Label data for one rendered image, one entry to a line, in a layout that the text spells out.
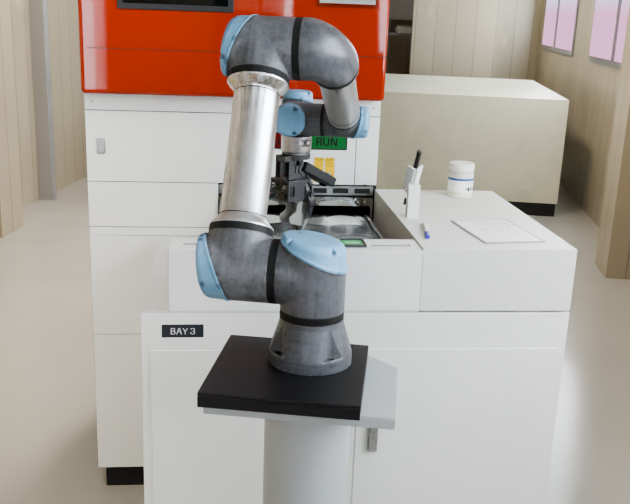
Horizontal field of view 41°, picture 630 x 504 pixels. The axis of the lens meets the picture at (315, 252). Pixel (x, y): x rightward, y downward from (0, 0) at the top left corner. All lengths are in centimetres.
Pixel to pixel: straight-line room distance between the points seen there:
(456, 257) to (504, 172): 473
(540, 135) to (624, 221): 159
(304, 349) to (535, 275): 67
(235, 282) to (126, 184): 101
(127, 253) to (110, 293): 13
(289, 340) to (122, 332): 114
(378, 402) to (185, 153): 116
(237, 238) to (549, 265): 78
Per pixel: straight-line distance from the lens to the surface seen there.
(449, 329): 193
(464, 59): 887
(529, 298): 196
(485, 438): 207
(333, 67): 159
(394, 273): 185
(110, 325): 254
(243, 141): 153
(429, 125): 649
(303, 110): 196
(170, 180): 241
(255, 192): 150
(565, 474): 302
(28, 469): 295
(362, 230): 223
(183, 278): 182
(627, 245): 523
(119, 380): 261
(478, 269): 190
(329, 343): 148
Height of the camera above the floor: 146
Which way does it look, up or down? 16 degrees down
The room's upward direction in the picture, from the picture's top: 2 degrees clockwise
